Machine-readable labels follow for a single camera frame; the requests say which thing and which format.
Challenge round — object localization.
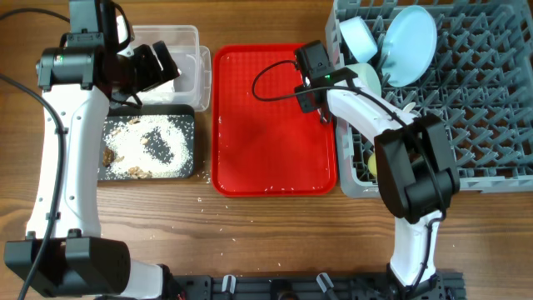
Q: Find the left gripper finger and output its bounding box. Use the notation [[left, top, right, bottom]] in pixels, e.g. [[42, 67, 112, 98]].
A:
[[132, 43, 164, 92], [152, 41, 181, 82]]

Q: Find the white napkin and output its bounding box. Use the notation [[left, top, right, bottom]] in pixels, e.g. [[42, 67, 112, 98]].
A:
[[137, 68, 183, 104]]

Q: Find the mint green bowl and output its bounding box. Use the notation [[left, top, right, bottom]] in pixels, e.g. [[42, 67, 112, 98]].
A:
[[347, 63, 382, 97]]

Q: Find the food scraps and rice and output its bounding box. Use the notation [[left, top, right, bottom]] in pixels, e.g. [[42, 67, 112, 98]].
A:
[[102, 116, 195, 180]]

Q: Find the small light blue bowl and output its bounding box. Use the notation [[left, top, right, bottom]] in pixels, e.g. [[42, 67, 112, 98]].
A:
[[340, 17, 378, 63]]

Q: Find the yellow plastic cup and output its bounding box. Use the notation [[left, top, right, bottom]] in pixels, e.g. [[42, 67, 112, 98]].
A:
[[367, 153, 377, 178]]

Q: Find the white plastic spoon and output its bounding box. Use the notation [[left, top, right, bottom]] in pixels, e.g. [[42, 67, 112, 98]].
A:
[[402, 102, 416, 114]]

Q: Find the light blue plate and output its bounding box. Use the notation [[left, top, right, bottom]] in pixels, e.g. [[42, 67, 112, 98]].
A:
[[381, 5, 437, 88]]

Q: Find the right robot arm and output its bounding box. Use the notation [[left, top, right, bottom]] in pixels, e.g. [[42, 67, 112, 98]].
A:
[[294, 41, 460, 299]]

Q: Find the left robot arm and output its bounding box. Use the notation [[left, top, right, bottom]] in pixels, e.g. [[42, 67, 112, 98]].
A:
[[4, 1, 186, 299]]

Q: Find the clear plastic waste bin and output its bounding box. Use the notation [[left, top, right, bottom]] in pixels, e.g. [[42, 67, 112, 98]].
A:
[[131, 25, 212, 112]]

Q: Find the black food waste tray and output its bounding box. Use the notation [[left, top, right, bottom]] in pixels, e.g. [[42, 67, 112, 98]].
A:
[[97, 103, 197, 182]]

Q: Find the grey dishwasher rack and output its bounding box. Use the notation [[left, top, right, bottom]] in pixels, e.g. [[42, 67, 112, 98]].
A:
[[325, 1, 532, 198]]

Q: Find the red serving tray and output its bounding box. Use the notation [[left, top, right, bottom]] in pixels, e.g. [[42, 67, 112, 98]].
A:
[[212, 44, 337, 198]]

